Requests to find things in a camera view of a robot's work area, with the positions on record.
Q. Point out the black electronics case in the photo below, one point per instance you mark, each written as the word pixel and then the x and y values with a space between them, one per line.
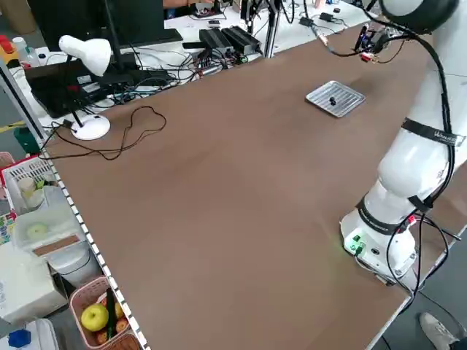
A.
pixel 54 91

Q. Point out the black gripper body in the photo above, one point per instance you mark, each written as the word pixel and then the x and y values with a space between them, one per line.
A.
pixel 378 41

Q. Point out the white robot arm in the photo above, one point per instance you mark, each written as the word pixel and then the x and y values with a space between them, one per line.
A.
pixel 412 171

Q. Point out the blue plastic object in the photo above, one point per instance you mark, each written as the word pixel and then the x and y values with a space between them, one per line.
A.
pixel 18 338

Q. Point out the aluminium frame post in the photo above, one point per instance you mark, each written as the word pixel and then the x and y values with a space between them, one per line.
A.
pixel 22 105

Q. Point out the clear plastic container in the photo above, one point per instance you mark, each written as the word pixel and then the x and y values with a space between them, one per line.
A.
pixel 51 226

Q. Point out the clear plastic bottle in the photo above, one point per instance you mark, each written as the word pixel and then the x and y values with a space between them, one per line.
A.
pixel 25 53

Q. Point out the black monitor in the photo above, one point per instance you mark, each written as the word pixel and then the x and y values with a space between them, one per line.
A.
pixel 91 18

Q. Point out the ribbed silver metal tray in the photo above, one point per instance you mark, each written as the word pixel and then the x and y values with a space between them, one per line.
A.
pixel 346 95

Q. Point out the black ribbed power supply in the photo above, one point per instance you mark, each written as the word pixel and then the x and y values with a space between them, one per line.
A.
pixel 244 38
pixel 216 39

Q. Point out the person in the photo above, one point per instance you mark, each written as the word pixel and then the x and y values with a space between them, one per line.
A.
pixel 438 330

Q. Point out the white cardboard box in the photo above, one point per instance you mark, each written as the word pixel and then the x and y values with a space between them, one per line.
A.
pixel 25 284

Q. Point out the green object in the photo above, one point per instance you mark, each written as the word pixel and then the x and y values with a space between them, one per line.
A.
pixel 26 140

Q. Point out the white desk lamp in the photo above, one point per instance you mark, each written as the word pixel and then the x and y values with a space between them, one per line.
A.
pixel 89 54

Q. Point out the red emergency stop button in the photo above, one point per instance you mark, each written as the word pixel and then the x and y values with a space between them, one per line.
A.
pixel 6 43

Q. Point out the aluminium camera mount post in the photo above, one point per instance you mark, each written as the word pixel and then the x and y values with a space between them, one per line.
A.
pixel 271 29

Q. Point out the grey plastic bin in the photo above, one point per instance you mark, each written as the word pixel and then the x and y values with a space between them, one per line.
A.
pixel 74 268

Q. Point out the white plastic container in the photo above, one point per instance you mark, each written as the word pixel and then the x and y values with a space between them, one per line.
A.
pixel 44 335

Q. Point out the white plastic basket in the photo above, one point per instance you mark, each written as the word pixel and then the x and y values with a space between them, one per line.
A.
pixel 22 171

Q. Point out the pink plastic basket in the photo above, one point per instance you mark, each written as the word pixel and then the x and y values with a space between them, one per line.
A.
pixel 78 295

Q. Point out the green apple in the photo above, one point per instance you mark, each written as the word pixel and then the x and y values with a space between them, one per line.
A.
pixel 94 318

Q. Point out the dark green cucumber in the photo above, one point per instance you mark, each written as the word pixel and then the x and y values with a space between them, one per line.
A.
pixel 111 313

